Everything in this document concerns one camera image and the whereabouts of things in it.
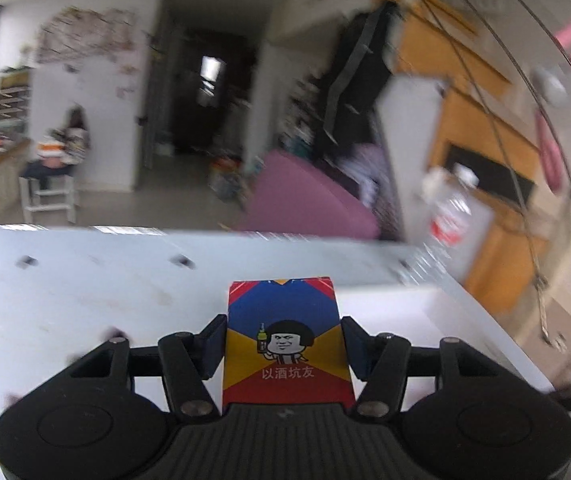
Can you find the white cardboard box tray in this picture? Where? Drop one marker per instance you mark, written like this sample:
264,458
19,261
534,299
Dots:
415,315

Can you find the grey drawer unit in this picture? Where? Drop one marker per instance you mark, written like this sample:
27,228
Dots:
11,102

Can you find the bear print wall cloth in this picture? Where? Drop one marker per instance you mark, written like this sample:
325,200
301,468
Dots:
85,35

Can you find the grey backpack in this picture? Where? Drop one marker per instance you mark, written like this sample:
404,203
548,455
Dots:
77,135

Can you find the black jacket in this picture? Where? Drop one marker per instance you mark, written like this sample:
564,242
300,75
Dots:
355,80

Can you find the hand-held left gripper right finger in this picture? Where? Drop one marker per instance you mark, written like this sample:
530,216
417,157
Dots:
354,347

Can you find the clear water bottle red label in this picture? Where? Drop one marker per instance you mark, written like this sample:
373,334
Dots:
449,210

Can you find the colourful playing card box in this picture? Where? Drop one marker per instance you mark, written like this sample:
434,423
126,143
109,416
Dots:
288,340

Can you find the pink pot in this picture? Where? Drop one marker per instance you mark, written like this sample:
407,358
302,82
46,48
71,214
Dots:
49,150

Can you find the purple chair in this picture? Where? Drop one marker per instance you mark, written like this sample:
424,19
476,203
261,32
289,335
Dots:
305,195

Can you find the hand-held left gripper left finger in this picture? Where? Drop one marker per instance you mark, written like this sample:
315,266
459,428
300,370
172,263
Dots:
214,347

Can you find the small stool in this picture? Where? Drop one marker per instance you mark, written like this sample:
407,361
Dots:
47,190

